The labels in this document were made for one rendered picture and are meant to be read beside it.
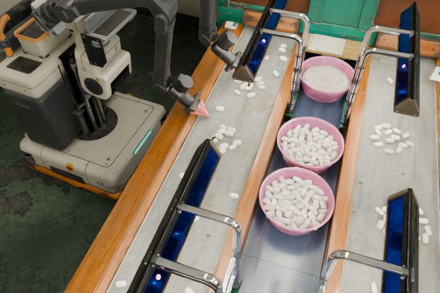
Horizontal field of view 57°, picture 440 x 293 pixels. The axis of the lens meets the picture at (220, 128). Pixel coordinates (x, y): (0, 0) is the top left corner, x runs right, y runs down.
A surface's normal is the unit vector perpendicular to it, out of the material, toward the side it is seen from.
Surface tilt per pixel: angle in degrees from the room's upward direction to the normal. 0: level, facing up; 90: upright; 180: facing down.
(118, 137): 0
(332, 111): 0
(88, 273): 0
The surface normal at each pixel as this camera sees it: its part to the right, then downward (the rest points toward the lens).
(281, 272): -0.02, -0.68
